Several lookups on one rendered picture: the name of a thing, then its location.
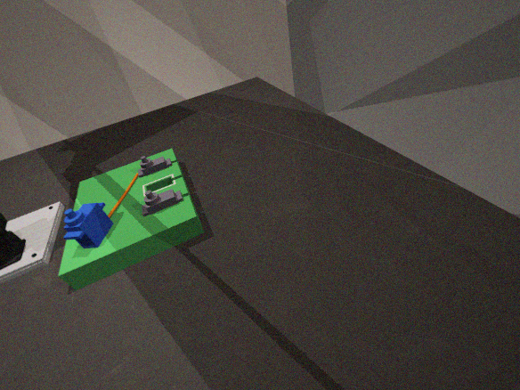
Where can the green rectangular block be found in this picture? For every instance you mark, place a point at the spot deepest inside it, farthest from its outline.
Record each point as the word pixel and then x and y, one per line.
pixel 156 214

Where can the blue micro servo with orange cable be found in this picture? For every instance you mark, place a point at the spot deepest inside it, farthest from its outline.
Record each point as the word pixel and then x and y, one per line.
pixel 89 225

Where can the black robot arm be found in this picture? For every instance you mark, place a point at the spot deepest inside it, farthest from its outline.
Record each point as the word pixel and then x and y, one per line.
pixel 11 246

